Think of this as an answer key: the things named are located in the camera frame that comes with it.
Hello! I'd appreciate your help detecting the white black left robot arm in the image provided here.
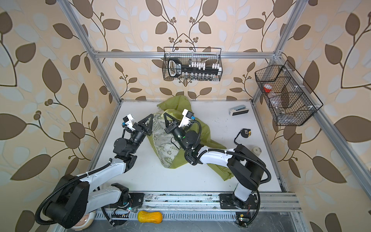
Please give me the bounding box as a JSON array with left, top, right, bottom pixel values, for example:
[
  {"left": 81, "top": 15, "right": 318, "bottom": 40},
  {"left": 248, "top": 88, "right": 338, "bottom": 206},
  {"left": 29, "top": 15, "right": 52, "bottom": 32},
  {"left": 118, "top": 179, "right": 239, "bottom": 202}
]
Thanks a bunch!
[{"left": 35, "top": 114, "right": 154, "bottom": 229}]

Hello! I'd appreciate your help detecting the black tape measure with strap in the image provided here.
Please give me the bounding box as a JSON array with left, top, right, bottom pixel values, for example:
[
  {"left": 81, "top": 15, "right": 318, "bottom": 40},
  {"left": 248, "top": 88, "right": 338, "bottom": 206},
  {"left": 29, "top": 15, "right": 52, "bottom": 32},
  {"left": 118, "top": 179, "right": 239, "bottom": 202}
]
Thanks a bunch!
[{"left": 234, "top": 129, "right": 252, "bottom": 145}]

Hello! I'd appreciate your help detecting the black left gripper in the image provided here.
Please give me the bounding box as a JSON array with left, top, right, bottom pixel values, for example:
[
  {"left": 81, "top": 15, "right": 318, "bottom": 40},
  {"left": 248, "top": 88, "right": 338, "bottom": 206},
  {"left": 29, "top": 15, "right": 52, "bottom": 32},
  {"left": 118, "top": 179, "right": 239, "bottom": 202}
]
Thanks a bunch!
[{"left": 127, "top": 114, "right": 151, "bottom": 157}]

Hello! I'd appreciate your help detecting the black wire basket right wall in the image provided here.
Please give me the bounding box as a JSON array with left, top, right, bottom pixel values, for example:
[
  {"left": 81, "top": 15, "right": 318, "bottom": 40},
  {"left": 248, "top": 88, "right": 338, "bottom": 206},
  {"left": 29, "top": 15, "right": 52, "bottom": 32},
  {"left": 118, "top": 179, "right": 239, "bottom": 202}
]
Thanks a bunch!
[{"left": 255, "top": 61, "right": 323, "bottom": 126}]

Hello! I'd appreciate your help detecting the light blue white stapler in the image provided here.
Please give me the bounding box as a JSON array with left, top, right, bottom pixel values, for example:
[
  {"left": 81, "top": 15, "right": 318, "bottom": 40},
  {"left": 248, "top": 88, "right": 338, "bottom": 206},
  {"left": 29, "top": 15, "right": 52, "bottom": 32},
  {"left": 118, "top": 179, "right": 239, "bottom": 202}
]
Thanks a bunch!
[{"left": 229, "top": 105, "right": 249, "bottom": 116}]

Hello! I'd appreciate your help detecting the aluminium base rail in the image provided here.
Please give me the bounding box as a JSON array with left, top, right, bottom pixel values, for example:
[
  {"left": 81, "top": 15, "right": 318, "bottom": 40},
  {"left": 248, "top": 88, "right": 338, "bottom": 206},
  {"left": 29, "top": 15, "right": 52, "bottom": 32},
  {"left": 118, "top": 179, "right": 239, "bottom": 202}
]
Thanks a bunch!
[{"left": 105, "top": 191, "right": 302, "bottom": 221}]

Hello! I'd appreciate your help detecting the aluminium frame strut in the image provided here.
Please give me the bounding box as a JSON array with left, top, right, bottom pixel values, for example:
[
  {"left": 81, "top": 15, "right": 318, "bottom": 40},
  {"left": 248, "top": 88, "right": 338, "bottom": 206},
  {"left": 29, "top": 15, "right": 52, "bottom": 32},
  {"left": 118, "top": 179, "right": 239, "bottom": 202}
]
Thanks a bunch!
[{"left": 57, "top": 0, "right": 121, "bottom": 104}]

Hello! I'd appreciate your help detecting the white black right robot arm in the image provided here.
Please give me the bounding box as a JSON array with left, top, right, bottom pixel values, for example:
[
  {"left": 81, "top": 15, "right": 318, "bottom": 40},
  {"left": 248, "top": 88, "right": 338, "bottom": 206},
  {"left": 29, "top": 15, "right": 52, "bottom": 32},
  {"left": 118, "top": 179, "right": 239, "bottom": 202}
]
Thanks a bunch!
[{"left": 163, "top": 110, "right": 271, "bottom": 209}]

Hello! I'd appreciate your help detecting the green zip-up hooded jacket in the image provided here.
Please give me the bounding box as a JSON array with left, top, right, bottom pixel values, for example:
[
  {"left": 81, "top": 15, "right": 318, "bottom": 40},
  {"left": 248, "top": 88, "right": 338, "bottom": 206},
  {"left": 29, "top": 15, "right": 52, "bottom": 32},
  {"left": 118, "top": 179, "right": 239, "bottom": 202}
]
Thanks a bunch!
[{"left": 148, "top": 95, "right": 226, "bottom": 169}]

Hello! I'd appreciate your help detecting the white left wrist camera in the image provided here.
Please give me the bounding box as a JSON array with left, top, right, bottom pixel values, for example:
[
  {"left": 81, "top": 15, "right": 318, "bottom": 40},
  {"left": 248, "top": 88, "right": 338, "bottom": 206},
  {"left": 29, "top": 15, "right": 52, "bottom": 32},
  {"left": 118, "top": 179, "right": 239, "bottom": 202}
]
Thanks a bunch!
[{"left": 122, "top": 114, "right": 135, "bottom": 131}]

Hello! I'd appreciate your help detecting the white tape roll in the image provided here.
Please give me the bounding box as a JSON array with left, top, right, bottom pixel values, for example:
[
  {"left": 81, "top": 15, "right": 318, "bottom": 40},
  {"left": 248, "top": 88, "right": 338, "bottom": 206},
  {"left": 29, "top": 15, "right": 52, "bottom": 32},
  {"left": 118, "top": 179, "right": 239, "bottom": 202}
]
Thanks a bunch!
[{"left": 252, "top": 147, "right": 262, "bottom": 157}]

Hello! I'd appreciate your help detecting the black wire basket back wall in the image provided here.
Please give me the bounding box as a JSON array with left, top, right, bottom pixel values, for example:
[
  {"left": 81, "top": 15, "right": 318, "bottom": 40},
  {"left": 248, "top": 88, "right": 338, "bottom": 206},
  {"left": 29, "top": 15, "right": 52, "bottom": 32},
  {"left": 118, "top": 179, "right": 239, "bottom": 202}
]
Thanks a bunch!
[{"left": 162, "top": 46, "right": 223, "bottom": 82}]

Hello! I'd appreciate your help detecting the red capped bottle in basket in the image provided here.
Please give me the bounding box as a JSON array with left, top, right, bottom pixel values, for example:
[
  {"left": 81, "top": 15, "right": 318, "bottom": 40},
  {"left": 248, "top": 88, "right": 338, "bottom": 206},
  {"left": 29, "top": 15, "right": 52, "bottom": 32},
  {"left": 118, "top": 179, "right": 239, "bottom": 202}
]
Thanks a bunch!
[{"left": 263, "top": 84, "right": 272, "bottom": 93}]

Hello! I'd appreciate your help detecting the round beige dish on floor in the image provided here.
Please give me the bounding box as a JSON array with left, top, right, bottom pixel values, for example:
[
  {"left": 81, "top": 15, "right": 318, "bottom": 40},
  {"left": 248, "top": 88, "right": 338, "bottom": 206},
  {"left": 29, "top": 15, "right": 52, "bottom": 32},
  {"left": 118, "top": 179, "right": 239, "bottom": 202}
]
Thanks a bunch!
[{"left": 71, "top": 211, "right": 96, "bottom": 231}]

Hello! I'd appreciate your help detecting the black wire basket wall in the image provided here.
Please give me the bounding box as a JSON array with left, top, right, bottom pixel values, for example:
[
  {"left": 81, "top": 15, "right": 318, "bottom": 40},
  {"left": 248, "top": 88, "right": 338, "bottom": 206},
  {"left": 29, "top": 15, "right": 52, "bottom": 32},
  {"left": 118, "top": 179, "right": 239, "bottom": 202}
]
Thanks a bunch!
[
  {"left": 162, "top": 46, "right": 223, "bottom": 82},
  {"left": 255, "top": 61, "right": 323, "bottom": 126}
]

